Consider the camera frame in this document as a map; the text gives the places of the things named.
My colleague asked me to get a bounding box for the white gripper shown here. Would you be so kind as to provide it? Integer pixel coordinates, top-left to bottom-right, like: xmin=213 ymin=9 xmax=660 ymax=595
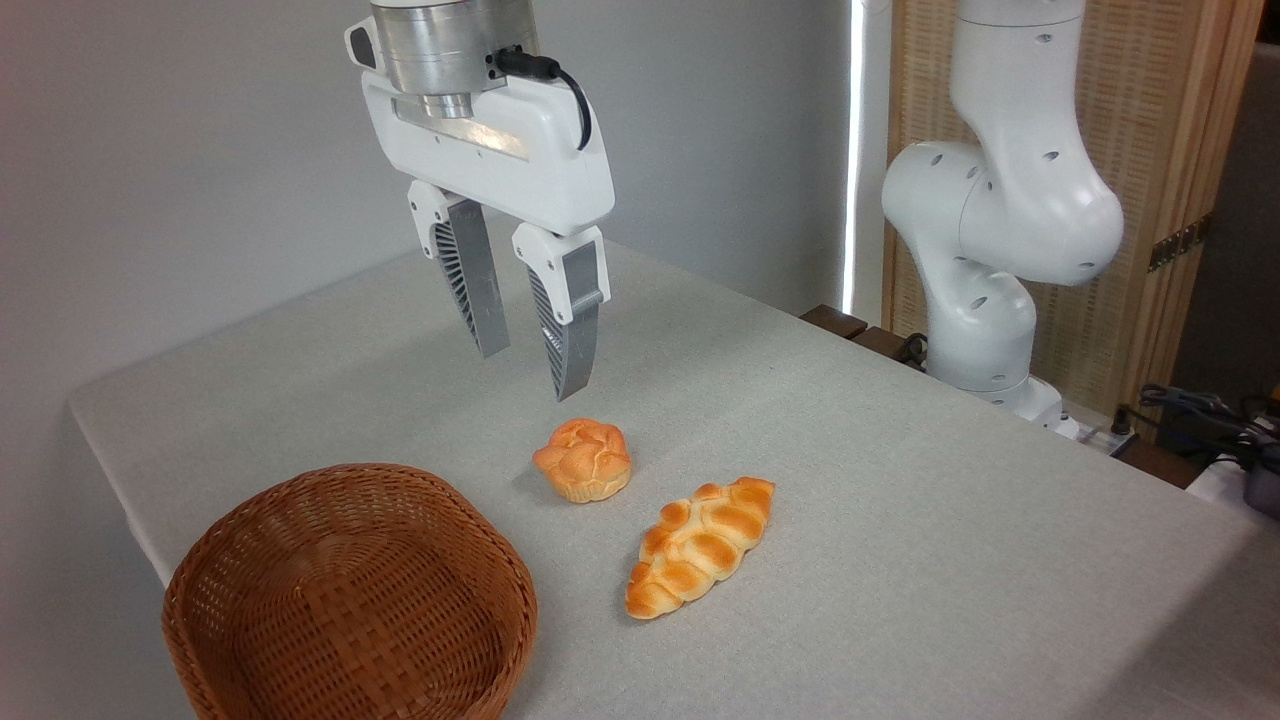
xmin=360 ymin=68 xmax=616 ymax=403

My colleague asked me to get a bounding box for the round golden bread bun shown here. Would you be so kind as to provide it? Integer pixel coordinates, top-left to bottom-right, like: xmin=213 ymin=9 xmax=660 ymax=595
xmin=532 ymin=418 xmax=633 ymax=504

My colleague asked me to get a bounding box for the long braided bread loaf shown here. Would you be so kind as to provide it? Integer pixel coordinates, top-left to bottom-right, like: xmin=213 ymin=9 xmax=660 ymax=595
xmin=625 ymin=476 xmax=777 ymax=621

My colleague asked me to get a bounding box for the brown woven wicker basket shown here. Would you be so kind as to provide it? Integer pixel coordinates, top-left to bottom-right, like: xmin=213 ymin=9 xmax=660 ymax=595
xmin=162 ymin=462 xmax=539 ymax=720

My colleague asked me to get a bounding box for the dark brown wooden ledge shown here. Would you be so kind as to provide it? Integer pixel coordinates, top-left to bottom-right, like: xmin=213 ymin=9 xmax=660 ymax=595
xmin=800 ymin=305 xmax=926 ymax=371

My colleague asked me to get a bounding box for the grey tablecloth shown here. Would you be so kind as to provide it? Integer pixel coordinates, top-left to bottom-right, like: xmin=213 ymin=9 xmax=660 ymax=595
xmin=68 ymin=215 xmax=1280 ymax=720

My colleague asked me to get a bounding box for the wooden folding screen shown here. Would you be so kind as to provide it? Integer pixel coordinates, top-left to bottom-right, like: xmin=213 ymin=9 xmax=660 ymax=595
xmin=885 ymin=0 xmax=1266 ymax=421

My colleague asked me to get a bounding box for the black screen hinge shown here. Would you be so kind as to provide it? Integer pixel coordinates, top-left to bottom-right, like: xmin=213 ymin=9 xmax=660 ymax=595
xmin=1148 ymin=215 xmax=1213 ymax=273

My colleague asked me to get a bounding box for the dark grey box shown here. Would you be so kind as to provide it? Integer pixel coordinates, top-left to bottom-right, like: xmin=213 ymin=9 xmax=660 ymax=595
xmin=1243 ymin=440 xmax=1280 ymax=519

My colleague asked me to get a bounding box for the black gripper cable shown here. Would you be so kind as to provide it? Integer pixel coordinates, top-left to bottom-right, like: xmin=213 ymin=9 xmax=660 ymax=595
xmin=490 ymin=48 xmax=594 ymax=153

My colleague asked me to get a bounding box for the black cable bundle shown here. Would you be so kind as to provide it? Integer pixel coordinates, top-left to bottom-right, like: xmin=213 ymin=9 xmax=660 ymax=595
xmin=1115 ymin=384 xmax=1280 ymax=471

